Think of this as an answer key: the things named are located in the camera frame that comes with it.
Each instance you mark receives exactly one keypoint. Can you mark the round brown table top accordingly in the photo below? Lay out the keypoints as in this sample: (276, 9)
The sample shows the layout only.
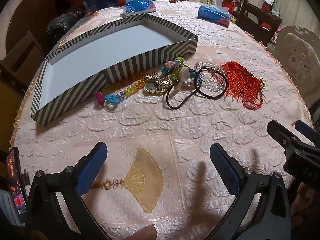
(33, 16)

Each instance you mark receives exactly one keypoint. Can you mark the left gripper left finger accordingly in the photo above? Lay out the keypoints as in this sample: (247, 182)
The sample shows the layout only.
(44, 214)

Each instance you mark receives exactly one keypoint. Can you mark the blue tissue pack far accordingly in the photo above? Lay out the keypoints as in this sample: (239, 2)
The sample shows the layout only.
(214, 13)

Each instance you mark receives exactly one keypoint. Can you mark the pink embossed tablecloth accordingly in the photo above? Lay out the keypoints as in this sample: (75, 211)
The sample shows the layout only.
(177, 131)

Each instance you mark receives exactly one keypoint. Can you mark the person's right hand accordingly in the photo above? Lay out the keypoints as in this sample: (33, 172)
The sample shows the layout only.
(305, 209)

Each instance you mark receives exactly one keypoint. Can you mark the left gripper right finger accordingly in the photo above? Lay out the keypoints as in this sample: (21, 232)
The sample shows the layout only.
(261, 208)

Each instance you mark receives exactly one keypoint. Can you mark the blue tissue pack near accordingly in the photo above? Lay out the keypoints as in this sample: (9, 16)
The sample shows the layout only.
(134, 7)

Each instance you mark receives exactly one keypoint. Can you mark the gold rhinestone watch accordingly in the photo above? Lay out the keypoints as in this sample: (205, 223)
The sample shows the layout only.
(157, 84)

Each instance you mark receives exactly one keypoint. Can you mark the striped shallow cardboard box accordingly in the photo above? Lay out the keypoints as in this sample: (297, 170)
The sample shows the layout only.
(105, 55)

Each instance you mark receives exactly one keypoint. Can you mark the white ornate chair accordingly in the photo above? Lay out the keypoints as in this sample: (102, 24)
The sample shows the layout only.
(297, 50)

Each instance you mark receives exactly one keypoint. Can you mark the dark wooden chair left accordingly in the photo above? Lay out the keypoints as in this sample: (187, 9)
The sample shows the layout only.
(17, 71)

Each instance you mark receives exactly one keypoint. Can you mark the black plastic bag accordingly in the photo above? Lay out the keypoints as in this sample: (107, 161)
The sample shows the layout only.
(61, 24)

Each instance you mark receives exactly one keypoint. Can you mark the blue tissue pack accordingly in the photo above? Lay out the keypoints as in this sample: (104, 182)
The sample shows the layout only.
(134, 7)
(214, 13)

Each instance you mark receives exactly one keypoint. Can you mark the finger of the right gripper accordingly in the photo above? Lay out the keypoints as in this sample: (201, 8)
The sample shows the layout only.
(305, 130)
(283, 136)

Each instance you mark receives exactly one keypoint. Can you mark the smartphone with lit screen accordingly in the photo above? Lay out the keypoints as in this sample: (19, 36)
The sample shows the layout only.
(16, 183)

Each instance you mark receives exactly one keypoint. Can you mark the person's left hand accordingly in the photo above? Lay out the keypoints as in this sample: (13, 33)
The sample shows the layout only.
(147, 233)

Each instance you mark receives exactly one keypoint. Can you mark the dark wooden chair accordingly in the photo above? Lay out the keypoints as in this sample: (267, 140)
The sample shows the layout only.
(261, 25)
(17, 71)

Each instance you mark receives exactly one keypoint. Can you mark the dark wooden chair right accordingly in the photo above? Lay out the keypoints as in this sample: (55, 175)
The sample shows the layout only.
(261, 25)

